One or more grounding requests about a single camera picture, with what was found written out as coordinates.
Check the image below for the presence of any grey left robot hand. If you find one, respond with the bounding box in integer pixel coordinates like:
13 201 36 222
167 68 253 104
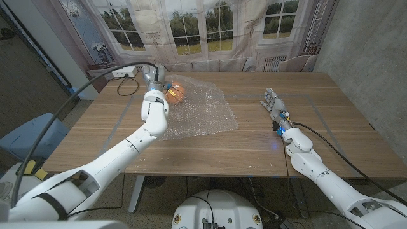
141 64 175 94

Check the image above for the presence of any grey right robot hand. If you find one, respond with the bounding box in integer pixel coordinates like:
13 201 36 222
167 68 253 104
259 87 293 136

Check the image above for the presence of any small orange basketball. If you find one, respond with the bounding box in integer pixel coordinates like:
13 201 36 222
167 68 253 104
164 81 186 106

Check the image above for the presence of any clear bubble wrap sheet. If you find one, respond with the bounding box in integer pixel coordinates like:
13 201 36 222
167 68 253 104
158 74 240 141

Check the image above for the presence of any white power strip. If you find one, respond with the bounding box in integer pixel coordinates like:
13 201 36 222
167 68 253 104
111 66 139 79

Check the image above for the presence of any black power adapter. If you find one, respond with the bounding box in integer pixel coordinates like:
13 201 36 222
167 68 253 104
265 215 294 229

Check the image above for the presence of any printed window backdrop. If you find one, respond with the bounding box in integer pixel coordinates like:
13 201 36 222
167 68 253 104
30 0 340 94

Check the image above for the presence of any grey table leg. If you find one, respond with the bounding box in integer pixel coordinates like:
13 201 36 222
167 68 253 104
290 177 310 219
128 175 146 214

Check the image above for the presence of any black round floor fan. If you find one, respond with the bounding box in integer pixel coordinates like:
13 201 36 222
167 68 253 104
144 176 169 189

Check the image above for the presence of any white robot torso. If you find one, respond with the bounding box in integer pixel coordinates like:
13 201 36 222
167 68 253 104
171 190 264 229

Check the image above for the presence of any blue grey seat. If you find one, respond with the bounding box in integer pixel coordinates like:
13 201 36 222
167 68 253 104
0 112 71 162

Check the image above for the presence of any yellow and black floor item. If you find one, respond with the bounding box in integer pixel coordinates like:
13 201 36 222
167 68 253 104
15 159 49 182

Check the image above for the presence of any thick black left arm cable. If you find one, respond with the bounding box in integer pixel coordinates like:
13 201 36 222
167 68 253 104
10 61 160 209

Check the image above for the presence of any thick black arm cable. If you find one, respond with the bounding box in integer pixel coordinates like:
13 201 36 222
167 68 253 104
10 61 160 209
291 121 407 206

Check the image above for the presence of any black power cable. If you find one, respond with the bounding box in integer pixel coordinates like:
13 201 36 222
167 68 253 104
116 75 141 97

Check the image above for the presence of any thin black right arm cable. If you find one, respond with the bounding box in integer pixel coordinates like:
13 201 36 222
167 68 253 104
280 135 291 178

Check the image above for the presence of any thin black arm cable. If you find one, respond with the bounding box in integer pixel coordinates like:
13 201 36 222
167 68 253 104
66 168 127 219
280 135 291 178

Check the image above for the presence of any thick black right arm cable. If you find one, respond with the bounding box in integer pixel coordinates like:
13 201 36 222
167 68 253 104
291 121 407 206

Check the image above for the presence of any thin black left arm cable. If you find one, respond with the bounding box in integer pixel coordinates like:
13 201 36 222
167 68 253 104
66 168 127 219

